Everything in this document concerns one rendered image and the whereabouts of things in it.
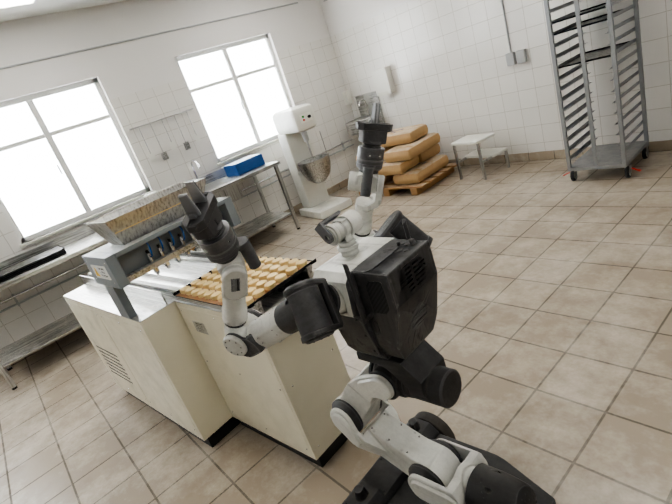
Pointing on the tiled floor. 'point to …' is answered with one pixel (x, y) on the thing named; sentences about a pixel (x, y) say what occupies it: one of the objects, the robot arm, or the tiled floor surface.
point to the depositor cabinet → (156, 356)
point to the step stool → (478, 151)
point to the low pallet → (420, 182)
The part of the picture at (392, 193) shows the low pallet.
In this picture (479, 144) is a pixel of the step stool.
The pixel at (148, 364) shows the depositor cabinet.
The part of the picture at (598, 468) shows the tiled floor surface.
